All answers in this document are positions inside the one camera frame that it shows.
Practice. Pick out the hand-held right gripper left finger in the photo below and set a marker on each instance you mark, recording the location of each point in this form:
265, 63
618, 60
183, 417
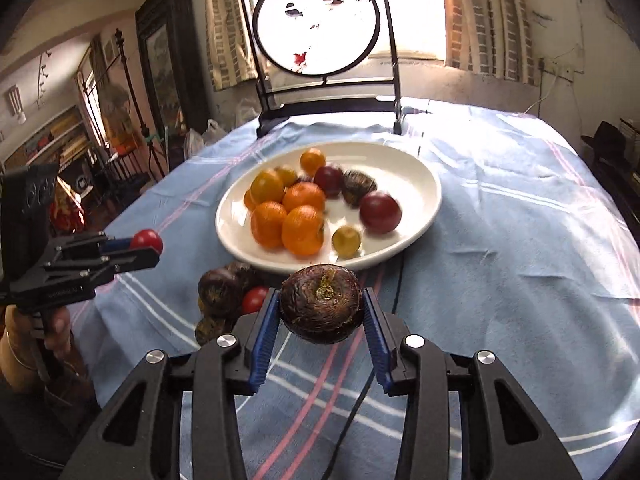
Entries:
265, 332

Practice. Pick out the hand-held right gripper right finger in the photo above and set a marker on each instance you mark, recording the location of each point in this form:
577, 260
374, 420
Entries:
374, 332

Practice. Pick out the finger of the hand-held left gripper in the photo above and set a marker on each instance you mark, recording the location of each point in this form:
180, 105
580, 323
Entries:
117, 244
125, 260

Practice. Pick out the red cherry tomato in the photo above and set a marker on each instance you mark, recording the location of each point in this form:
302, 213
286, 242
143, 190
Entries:
147, 241
254, 299

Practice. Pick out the large dark water chestnut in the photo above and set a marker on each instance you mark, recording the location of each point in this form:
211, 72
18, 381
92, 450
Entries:
320, 305

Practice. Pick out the small yellow kumquat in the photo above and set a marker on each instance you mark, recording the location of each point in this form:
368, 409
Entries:
346, 240

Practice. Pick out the large orange mandarin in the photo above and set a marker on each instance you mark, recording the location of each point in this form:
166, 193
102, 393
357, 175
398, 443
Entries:
268, 224
302, 230

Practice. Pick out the dark red plum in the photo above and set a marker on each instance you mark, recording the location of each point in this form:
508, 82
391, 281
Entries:
328, 180
380, 212

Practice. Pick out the yellow-orange mandarin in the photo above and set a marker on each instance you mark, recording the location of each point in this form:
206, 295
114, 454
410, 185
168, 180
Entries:
267, 186

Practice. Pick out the white oval plate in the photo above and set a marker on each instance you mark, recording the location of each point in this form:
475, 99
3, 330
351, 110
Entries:
410, 185

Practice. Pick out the person's left forearm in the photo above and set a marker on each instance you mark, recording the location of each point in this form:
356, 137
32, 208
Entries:
17, 365

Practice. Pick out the person's left hand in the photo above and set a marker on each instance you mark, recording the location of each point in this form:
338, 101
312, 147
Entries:
60, 332

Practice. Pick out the wooden bookshelf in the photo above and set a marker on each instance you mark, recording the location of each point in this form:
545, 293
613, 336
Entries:
55, 140

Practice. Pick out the white spiral bulb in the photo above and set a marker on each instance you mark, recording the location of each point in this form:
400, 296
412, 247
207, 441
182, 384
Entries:
16, 104

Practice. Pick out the floor fan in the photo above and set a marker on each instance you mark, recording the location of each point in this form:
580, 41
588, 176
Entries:
116, 102

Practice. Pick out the white plastic bag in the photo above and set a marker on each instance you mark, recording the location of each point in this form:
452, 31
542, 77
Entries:
214, 134
247, 112

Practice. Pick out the black metal floor stand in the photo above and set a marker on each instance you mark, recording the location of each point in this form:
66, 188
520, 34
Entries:
131, 95

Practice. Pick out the blue striped tablecloth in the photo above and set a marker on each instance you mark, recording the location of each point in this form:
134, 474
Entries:
500, 235

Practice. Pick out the dark framed painting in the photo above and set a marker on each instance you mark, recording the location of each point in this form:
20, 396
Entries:
165, 75

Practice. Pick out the round bird painting table screen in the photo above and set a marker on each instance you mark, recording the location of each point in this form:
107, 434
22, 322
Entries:
325, 107

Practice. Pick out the brick pattern curtain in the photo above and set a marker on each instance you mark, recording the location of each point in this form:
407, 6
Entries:
225, 35
480, 25

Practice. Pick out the black hat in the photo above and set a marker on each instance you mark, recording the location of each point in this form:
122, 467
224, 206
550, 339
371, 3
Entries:
607, 137

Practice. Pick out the bright window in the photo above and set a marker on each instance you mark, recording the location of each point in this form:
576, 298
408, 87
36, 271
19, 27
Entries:
415, 10

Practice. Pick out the white wall socket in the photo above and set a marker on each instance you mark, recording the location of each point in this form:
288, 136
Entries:
559, 69

